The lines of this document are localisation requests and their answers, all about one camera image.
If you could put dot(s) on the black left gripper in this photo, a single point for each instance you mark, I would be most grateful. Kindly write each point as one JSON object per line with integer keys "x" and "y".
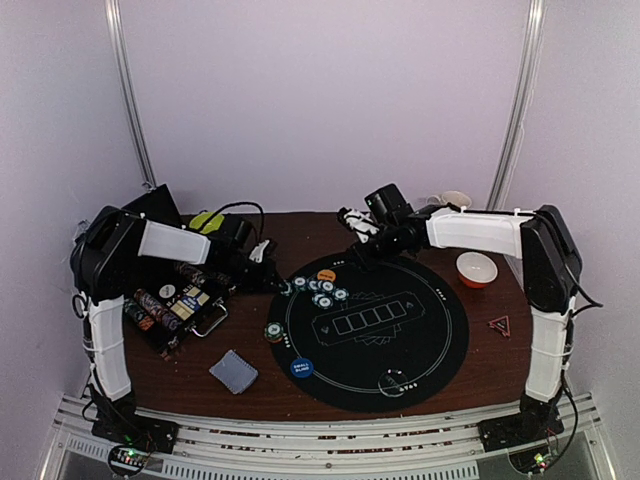
{"x": 267, "y": 274}

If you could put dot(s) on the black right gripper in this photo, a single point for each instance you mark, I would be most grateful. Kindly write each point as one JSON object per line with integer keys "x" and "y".
{"x": 364, "y": 249}

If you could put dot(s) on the stack of poker chips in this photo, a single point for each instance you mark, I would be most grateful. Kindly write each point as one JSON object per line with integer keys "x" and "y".
{"x": 274, "y": 332}

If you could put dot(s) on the orange big blind button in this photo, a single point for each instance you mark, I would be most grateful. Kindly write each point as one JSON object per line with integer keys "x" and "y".
{"x": 326, "y": 275}

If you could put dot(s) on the blue green poker chips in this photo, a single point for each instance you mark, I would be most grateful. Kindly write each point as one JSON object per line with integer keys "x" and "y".
{"x": 324, "y": 293}

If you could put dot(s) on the grey cloth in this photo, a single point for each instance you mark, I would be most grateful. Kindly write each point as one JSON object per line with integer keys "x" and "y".
{"x": 234, "y": 372}

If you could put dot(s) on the blue small blind button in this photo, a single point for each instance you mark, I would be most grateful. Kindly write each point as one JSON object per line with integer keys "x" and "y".
{"x": 301, "y": 368}

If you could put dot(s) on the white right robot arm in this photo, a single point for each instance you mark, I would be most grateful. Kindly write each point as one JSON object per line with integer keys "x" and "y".
{"x": 540, "y": 240}

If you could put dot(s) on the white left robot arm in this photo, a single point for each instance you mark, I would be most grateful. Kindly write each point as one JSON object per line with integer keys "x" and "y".
{"x": 107, "y": 261}

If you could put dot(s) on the texas holdem card deck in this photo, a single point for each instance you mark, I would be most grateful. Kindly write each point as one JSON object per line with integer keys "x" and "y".
{"x": 186, "y": 305}

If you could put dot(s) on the back row poker chips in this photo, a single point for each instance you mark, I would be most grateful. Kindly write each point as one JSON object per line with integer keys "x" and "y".
{"x": 199, "y": 277}

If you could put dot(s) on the row poker chips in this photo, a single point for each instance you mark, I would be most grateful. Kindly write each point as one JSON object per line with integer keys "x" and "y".
{"x": 147, "y": 312}
{"x": 199, "y": 277}

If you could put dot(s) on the green bowl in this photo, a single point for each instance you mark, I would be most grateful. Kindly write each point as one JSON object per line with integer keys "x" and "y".
{"x": 206, "y": 222}

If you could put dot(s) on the black poker chip case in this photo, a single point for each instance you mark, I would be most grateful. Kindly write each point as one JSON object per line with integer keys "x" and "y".
{"x": 158, "y": 205}

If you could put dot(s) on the white patterned mug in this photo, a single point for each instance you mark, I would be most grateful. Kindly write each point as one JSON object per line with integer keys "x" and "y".
{"x": 453, "y": 197}

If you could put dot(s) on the white round dealer chip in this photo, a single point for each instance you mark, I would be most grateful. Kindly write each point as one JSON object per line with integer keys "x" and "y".
{"x": 167, "y": 291}

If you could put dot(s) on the orange white bowl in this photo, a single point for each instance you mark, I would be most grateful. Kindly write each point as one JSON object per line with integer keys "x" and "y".
{"x": 476, "y": 270}

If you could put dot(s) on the round black poker mat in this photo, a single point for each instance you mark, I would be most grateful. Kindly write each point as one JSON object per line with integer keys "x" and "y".
{"x": 399, "y": 315}

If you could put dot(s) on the front row poker chips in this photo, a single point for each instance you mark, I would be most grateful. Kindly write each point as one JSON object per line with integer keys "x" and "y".
{"x": 147, "y": 312}

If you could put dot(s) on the red black triangular holder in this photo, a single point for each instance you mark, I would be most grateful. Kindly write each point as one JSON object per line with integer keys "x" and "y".
{"x": 501, "y": 325}

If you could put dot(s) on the clear dealer button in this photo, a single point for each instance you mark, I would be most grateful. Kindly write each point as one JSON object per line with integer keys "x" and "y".
{"x": 393, "y": 383}

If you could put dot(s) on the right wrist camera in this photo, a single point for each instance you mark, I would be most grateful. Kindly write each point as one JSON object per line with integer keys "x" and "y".
{"x": 388, "y": 205}

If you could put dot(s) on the right aluminium frame post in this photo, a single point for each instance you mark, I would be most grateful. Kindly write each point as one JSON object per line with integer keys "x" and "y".
{"x": 525, "y": 85}

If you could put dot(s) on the aluminium frame post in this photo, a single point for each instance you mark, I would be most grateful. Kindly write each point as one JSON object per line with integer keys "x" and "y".
{"x": 525, "y": 85}
{"x": 118, "y": 42}

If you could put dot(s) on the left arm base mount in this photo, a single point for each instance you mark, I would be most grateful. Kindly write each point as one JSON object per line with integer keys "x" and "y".
{"x": 134, "y": 445}

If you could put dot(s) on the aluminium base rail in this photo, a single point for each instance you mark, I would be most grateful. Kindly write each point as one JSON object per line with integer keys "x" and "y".
{"x": 437, "y": 446}

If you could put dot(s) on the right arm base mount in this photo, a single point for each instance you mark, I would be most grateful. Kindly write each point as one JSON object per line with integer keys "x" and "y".
{"x": 520, "y": 432}

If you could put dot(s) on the left aluminium frame post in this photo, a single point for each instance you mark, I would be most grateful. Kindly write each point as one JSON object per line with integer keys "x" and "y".
{"x": 118, "y": 42}

